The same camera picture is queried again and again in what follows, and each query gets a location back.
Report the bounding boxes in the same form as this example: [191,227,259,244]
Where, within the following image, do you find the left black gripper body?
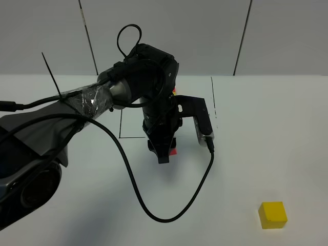
[142,92,182,144]

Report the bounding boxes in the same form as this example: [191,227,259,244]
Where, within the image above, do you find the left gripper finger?
[170,137,176,149]
[148,140,171,163]

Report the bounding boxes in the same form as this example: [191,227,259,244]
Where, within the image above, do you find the yellow block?
[258,201,288,229]

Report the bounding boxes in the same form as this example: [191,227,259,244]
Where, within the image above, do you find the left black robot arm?
[1,44,180,229]

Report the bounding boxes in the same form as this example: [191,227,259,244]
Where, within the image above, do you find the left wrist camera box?
[175,95,214,147]

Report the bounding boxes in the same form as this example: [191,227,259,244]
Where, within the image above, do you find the left black camera cable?
[84,117,215,223]

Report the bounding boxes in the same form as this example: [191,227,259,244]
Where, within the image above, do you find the black cable tie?
[42,52,63,101]

